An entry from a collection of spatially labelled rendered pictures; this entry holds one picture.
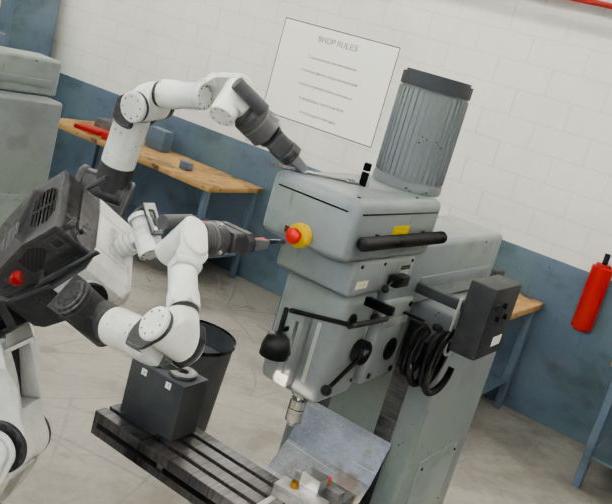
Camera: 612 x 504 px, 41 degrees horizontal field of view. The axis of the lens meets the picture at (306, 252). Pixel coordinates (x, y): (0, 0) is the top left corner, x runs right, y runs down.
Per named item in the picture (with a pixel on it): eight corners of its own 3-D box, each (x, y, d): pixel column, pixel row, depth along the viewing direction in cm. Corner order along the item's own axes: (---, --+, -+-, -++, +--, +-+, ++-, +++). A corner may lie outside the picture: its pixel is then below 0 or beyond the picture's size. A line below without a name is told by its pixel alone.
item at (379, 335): (361, 387, 230) (388, 302, 224) (292, 351, 242) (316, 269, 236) (392, 375, 246) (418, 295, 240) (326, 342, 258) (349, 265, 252)
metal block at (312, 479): (314, 501, 226) (320, 482, 224) (296, 490, 228) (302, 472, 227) (323, 495, 230) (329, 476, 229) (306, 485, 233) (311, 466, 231)
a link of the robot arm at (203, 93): (243, 118, 195) (196, 115, 201) (258, 92, 199) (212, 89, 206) (233, 98, 190) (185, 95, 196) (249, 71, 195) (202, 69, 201)
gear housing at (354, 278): (348, 300, 204) (359, 262, 202) (272, 264, 217) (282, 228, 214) (409, 288, 232) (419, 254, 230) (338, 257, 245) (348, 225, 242)
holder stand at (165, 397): (170, 442, 252) (185, 383, 247) (119, 410, 262) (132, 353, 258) (195, 432, 263) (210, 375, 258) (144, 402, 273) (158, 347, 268)
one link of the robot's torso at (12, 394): (-23, 478, 217) (-62, 306, 211) (17, 451, 234) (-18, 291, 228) (27, 475, 213) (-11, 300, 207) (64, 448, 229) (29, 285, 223)
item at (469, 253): (380, 314, 225) (401, 245, 221) (314, 283, 237) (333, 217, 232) (488, 287, 292) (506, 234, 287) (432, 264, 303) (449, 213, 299)
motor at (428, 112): (420, 197, 222) (457, 80, 215) (359, 175, 232) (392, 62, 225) (450, 197, 239) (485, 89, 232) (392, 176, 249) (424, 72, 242)
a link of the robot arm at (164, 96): (210, 80, 204) (149, 77, 213) (185, 81, 196) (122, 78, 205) (211, 123, 207) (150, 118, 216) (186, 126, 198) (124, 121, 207)
